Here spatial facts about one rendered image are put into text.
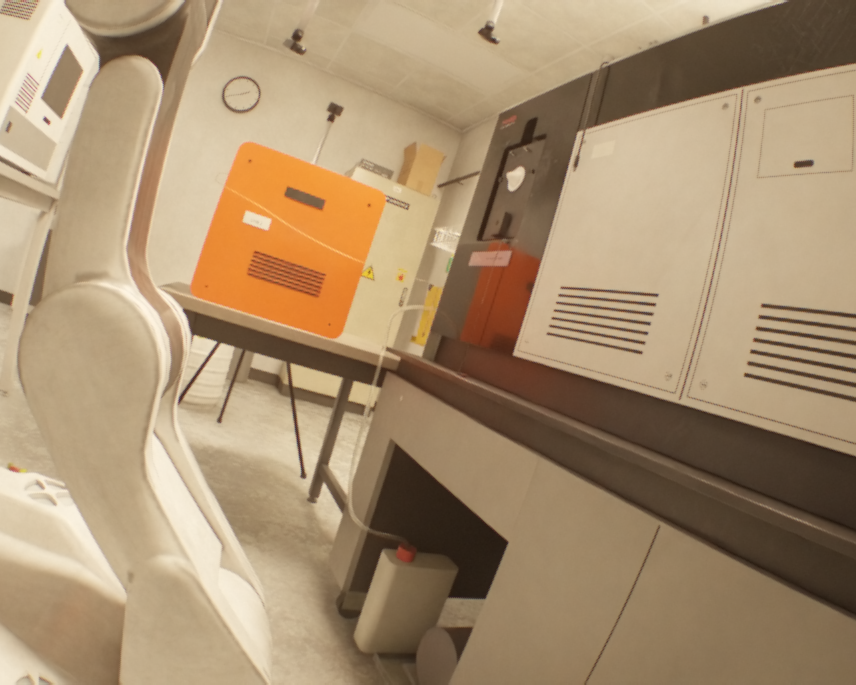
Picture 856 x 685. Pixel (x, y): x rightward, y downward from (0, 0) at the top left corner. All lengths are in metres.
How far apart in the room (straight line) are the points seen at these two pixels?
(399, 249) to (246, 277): 3.04
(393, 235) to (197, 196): 1.68
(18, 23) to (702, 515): 1.84
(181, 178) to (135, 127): 3.93
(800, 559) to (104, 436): 0.65
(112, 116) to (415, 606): 1.18
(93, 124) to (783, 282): 0.77
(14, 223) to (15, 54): 3.24
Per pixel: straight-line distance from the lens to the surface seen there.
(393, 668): 1.34
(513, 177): 1.21
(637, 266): 0.80
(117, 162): 0.57
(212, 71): 4.75
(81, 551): 0.87
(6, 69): 1.67
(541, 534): 0.71
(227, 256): 1.35
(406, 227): 4.34
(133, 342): 0.50
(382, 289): 4.26
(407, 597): 1.30
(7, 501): 0.90
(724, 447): 0.66
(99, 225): 0.56
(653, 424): 0.73
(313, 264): 1.37
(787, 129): 0.74
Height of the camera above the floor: 0.79
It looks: level
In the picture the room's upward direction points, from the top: 18 degrees clockwise
